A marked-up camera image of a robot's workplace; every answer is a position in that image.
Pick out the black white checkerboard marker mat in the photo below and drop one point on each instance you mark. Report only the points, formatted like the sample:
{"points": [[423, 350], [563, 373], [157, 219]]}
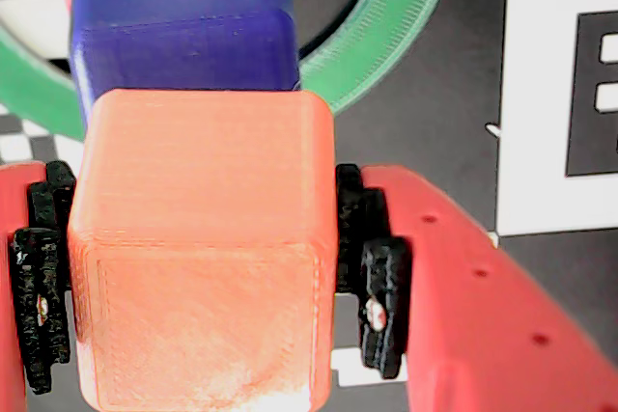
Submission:
{"points": [[531, 142]]}

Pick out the orange cube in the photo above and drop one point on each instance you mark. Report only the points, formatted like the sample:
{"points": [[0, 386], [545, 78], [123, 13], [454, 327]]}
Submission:
{"points": [[203, 238]]}

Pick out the orange-red gripper finger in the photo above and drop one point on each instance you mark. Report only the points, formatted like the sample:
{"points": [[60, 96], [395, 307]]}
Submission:
{"points": [[458, 310], [34, 286]]}

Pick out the blue cube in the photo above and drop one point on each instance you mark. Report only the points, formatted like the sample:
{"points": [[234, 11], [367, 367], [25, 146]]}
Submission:
{"points": [[183, 45]]}

